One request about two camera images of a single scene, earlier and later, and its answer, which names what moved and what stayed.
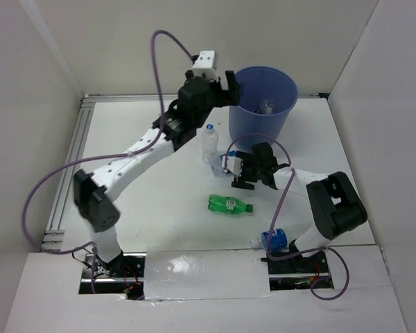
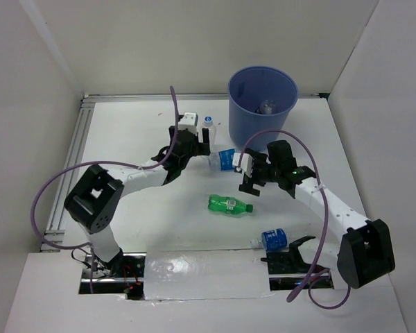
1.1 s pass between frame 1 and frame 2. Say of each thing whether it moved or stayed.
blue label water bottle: moved
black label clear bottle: stayed
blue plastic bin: stayed
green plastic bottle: stayed
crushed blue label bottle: stayed
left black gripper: moved
